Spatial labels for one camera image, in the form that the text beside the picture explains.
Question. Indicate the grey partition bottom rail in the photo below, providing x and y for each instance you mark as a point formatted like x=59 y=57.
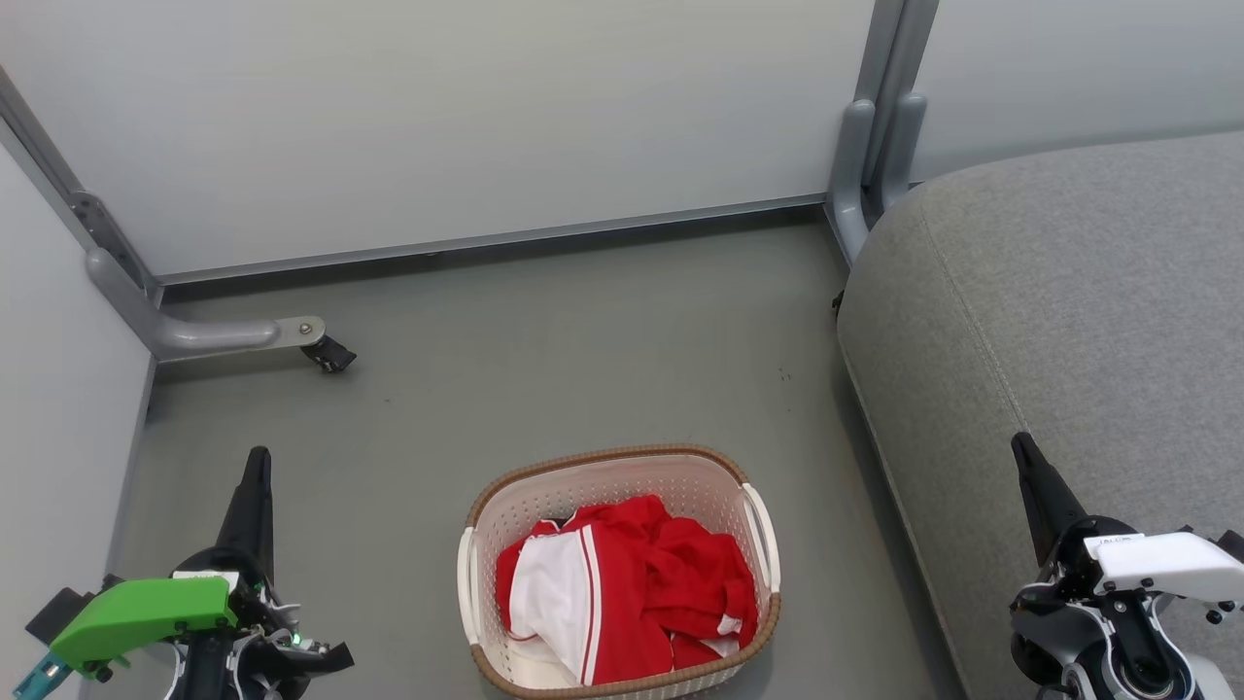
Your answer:
x=486 y=240

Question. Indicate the red and white garment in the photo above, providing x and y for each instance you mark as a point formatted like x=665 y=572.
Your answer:
x=661 y=583

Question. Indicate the black caster wheel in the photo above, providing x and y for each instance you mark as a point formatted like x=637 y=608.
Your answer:
x=838 y=302
x=328 y=354

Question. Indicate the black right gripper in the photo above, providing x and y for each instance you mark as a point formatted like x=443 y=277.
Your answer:
x=1079 y=642

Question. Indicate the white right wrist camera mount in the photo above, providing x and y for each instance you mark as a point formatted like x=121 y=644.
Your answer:
x=1166 y=564

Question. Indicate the green left wrist camera mount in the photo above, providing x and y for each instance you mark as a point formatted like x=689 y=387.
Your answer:
x=146 y=611

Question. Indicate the grey slanted partition post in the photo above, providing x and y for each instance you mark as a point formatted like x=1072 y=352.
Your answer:
x=87 y=209

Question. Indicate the dark left wrist camera box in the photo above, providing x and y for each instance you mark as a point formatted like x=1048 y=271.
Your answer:
x=60 y=612

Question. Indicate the grey double partition post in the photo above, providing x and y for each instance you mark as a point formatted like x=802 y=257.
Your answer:
x=880 y=126

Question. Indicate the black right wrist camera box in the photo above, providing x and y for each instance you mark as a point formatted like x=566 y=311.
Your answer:
x=1230 y=544

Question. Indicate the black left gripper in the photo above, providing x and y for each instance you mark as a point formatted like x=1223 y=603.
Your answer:
x=255 y=671

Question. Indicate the grey metal partition foot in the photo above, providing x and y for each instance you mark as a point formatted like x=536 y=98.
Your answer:
x=194 y=335

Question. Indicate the grey fabric sofa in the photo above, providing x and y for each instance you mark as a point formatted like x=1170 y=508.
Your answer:
x=1069 y=321

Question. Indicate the white perforated laundry basket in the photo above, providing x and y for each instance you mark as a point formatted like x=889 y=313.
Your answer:
x=593 y=481

